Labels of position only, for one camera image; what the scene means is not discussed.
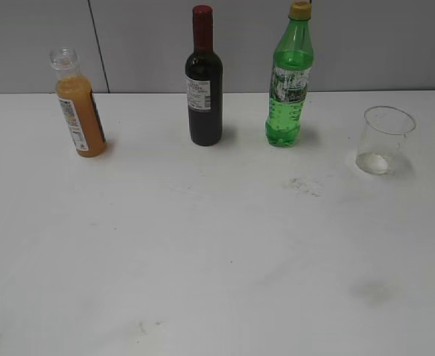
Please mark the orange juice bottle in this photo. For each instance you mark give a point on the orange juice bottle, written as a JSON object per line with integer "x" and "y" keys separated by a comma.
{"x": 75, "y": 96}

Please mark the transparent plastic cup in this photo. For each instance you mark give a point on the transparent plastic cup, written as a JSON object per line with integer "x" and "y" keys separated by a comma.
{"x": 380, "y": 147}

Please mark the dark red wine bottle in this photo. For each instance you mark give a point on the dark red wine bottle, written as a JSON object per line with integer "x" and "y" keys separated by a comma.
{"x": 204, "y": 72}

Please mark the green soda bottle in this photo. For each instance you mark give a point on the green soda bottle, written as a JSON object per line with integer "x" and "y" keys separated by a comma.
{"x": 292, "y": 63}

